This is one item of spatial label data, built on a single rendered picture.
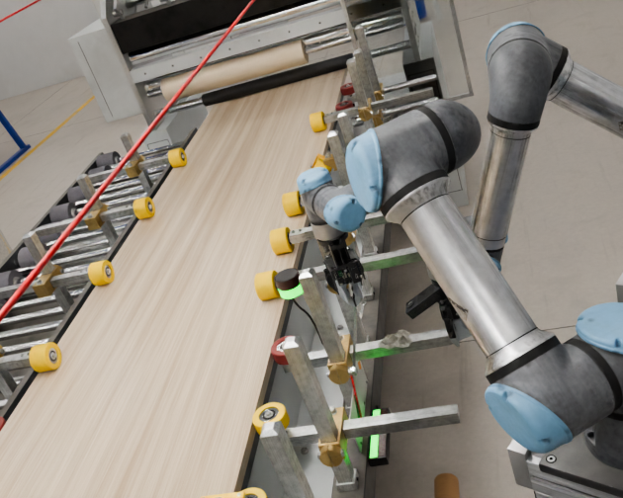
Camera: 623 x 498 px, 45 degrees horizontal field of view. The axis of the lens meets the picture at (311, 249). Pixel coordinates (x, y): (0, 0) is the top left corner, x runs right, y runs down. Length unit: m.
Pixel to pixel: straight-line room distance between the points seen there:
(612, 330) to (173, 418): 1.10
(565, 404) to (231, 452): 0.85
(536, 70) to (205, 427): 1.05
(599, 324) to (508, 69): 0.51
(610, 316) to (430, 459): 1.70
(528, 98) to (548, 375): 0.54
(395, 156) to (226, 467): 0.83
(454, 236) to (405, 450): 1.80
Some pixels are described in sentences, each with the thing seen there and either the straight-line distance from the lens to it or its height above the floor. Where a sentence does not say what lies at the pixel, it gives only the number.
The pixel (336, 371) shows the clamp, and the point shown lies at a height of 0.86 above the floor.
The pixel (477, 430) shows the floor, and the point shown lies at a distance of 2.84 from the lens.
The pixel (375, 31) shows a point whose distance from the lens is 3.84.
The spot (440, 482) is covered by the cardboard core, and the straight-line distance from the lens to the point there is 2.59.
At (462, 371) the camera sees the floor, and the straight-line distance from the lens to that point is 3.09.
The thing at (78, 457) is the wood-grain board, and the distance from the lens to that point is 1.93.
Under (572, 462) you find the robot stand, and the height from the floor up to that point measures 1.04.
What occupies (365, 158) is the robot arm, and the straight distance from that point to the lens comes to 1.11.
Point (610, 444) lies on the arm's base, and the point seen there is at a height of 1.08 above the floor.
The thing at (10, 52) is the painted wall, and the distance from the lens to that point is 12.20.
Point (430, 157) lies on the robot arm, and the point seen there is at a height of 1.51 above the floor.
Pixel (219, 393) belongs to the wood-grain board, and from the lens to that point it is 1.87.
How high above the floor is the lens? 1.97
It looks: 28 degrees down
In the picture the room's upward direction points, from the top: 20 degrees counter-clockwise
